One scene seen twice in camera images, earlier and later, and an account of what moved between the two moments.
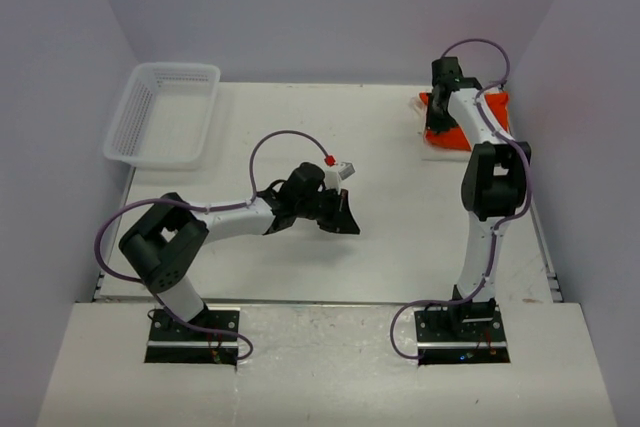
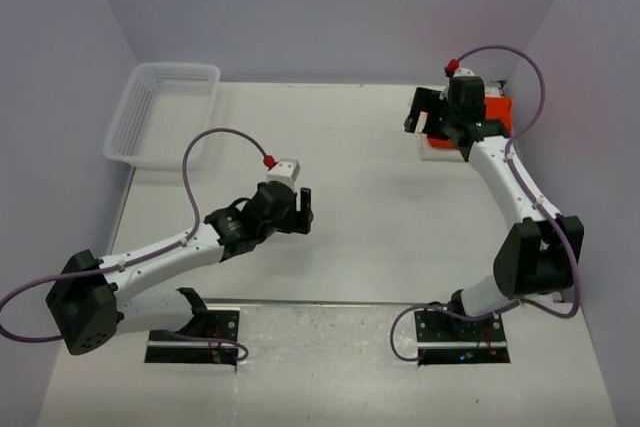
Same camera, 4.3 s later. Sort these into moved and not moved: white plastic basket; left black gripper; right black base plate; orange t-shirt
Moved: left black gripper
Not moved: orange t-shirt; right black base plate; white plastic basket
